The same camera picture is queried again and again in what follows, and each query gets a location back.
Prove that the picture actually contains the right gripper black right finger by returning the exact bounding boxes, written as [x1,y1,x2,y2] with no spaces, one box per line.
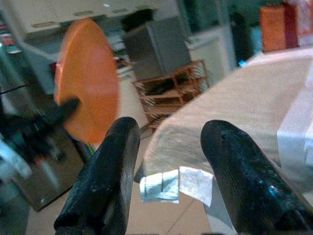
[200,119,313,235]

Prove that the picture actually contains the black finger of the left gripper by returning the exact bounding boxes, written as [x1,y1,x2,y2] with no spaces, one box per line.
[45,97,81,126]

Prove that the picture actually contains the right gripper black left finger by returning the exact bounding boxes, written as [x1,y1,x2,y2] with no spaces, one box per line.
[53,117,141,235]

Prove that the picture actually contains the orange round plate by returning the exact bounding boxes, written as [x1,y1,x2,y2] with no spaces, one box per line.
[53,18,121,145]

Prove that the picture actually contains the white cloth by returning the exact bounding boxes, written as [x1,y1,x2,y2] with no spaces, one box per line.
[277,66,313,173]

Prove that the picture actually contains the beige tablecloth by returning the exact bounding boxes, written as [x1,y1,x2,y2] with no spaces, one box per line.
[142,48,313,196]

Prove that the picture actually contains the white kitchen counter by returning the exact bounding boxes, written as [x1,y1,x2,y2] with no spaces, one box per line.
[4,0,159,34]

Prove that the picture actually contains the wooden slatted rack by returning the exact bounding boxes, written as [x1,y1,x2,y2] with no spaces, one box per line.
[133,59,211,131]

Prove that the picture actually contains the grey square cabinet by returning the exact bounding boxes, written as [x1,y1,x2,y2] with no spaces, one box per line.
[123,16,192,79]

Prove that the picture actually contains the white low cabinet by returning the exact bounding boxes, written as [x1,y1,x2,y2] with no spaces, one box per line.
[187,26,237,74]

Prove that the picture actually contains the orange bag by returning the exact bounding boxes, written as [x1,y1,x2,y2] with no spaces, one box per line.
[259,4,299,53]

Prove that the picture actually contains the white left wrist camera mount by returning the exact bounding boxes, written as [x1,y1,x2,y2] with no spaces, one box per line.
[0,139,33,181]

